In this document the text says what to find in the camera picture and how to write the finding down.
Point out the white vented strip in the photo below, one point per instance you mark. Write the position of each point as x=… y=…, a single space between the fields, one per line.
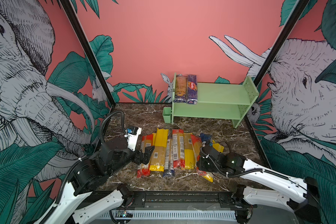
x=173 y=215

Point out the green metal shelf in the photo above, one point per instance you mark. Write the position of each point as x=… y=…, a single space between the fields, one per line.
x=220 y=101

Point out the blue Barilla spaghetti pack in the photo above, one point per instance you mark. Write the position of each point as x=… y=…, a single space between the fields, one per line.
x=192 y=89

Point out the red label spaghetti bag middle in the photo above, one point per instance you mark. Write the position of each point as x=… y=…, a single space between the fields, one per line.
x=178 y=148

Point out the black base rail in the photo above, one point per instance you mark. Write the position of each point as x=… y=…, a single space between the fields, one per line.
x=224 y=199

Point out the purple label spaghetti bag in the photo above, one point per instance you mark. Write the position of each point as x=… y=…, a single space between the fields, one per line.
x=168 y=164

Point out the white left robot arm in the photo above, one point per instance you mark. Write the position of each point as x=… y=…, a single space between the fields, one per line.
x=85 y=176

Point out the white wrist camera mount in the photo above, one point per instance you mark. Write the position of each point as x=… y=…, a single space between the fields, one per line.
x=133 y=133

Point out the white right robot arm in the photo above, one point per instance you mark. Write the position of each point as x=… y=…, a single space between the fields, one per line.
x=296 y=195

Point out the yellow spaghetti bag left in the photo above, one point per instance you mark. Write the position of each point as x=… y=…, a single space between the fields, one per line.
x=159 y=153

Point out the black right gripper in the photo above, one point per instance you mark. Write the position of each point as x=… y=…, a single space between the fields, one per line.
x=200 y=164

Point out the green hanging cup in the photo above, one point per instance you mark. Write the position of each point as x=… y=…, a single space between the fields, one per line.
x=167 y=114

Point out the black corner frame post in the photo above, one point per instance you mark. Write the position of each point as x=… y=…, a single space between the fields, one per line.
x=76 y=25
x=291 y=21

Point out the blue Korean spaghetti bag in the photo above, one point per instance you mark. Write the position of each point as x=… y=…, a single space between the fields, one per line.
x=206 y=138

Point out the yellow barcode spaghetti bag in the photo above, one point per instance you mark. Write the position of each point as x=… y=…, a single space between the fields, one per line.
x=189 y=152

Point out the black corner frame post left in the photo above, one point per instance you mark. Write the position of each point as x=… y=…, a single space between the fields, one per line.
x=76 y=25

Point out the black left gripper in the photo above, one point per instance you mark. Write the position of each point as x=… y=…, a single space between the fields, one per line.
x=140 y=158

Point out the blue gold spaghetti bag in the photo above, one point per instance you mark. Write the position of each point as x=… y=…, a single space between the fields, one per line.
x=180 y=89

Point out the red yellow spaghetti bag leftmost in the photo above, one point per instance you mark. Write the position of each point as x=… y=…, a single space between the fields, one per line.
x=143 y=170

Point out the black corner frame post right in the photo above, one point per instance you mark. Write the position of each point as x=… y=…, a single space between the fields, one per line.
x=291 y=21

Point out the yellow Pastatime spaghetti bag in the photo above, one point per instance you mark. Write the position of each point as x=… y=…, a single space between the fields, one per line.
x=205 y=174

